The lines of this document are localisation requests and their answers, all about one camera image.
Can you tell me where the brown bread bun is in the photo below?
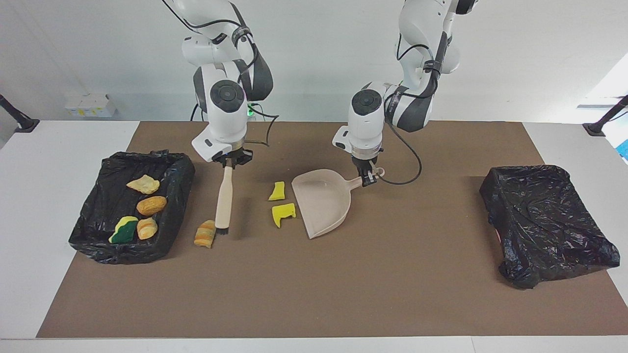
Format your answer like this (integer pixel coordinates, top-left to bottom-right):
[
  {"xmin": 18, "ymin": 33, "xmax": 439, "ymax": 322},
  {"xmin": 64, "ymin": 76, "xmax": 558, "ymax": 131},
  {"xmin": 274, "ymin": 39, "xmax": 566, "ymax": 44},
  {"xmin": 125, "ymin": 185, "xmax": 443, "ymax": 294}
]
[{"xmin": 136, "ymin": 196, "xmax": 168, "ymax": 217}]

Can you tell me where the pale torn bread chunk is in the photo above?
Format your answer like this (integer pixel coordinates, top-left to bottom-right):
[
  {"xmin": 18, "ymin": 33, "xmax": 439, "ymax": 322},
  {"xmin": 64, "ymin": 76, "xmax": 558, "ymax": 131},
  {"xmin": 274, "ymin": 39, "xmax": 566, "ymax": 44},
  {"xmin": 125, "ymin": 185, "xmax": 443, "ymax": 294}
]
[{"xmin": 126, "ymin": 175, "xmax": 161, "ymax": 195}]

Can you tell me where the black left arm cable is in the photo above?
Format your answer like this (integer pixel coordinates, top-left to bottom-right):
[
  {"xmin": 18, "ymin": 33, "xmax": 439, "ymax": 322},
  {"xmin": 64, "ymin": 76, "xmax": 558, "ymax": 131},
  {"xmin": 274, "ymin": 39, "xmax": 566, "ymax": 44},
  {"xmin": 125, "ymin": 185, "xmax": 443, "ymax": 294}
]
[{"xmin": 378, "ymin": 32, "xmax": 439, "ymax": 186}]

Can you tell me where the white wall socket box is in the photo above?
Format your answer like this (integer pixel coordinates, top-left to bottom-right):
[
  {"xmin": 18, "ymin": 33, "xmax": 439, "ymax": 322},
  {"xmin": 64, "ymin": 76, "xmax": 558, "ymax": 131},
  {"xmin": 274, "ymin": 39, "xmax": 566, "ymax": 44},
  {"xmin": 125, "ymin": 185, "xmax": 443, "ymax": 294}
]
[{"xmin": 65, "ymin": 94, "xmax": 117, "ymax": 117}]

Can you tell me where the yellow sponge green backing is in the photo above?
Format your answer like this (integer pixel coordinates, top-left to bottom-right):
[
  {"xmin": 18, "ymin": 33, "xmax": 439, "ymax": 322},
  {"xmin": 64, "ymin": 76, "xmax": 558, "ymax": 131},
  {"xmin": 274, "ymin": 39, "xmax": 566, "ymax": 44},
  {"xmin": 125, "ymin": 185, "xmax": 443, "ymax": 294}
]
[{"xmin": 108, "ymin": 216, "xmax": 139, "ymax": 244}]

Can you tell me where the black bag lined bin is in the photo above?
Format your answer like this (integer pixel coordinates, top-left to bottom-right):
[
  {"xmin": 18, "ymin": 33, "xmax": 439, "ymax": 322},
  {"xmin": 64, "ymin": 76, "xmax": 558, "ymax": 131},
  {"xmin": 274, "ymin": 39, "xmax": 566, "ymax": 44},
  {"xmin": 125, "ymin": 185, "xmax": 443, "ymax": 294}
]
[
  {"xmin": 479, "ymin": 164, "xmax": 621, "ymax": 290},
  {"xmin": 69, "ymin": 150, "xmax": 196, "ymax": 265}
]

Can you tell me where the pale ridged bread roll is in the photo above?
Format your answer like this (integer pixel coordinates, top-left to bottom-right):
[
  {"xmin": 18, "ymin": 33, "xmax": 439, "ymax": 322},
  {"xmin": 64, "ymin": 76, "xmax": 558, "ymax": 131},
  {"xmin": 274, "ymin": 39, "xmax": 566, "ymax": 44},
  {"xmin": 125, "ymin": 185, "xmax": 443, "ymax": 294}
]
[{"xmin": 136, "ymin": 217, "xmax": 158, "ymax": 240}]

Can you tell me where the beige plastic dustpan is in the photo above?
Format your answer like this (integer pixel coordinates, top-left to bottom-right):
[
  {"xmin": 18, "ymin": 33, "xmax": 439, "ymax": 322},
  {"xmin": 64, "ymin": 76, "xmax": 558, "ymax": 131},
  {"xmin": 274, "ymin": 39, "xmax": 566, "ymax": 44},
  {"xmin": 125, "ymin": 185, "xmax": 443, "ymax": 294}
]
[{"xmin": 291, "ymin": 167, "xmax": 386, "ymax": 240}]

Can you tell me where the brown table mat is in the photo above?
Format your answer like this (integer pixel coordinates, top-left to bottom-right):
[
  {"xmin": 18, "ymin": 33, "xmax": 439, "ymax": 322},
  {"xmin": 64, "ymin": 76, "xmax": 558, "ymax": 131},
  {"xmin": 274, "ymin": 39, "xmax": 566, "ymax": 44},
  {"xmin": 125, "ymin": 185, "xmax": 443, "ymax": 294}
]
[{"xmin": 37, "ymin": 121, "xmax": 628, "ymax": 339}]

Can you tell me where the beige hand brush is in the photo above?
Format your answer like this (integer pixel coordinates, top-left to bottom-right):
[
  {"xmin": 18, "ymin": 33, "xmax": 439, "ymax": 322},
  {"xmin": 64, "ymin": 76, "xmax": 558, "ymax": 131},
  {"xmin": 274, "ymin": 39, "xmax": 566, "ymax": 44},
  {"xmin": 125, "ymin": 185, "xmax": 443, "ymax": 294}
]
[{"xmin": 215, "ymin": 166, "xmax": 234, "ymax": 235}]

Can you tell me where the black camera stand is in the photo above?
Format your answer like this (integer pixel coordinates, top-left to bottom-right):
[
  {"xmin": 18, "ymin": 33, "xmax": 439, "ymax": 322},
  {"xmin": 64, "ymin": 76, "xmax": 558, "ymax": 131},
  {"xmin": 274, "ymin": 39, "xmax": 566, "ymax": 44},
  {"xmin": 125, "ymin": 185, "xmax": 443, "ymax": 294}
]
[
  {"xmin": 583, "ymin": 96, "xmax": 628, "ymax": 137},
  {"xmin": 0, "ymin": 93, "xmax": 40, "ymax": 133}
]

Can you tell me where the orange striped croissant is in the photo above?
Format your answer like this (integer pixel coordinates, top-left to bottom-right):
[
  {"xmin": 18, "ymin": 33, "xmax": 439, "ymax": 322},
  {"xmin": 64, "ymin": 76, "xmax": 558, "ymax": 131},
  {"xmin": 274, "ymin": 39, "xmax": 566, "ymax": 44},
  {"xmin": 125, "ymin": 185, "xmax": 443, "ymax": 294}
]
[{"xmin": 194, "ymin": 220, "xmax": 218, "ymax": 249}]

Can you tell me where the yellow notched sponge piece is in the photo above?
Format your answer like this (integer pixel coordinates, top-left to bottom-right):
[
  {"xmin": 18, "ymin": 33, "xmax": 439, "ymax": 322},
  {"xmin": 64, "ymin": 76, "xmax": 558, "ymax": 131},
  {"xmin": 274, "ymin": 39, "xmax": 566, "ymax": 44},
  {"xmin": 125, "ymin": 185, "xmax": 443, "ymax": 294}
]
[{"xmin": 272, "ymin": 202, "xmax": 297, "ymax": 228}]

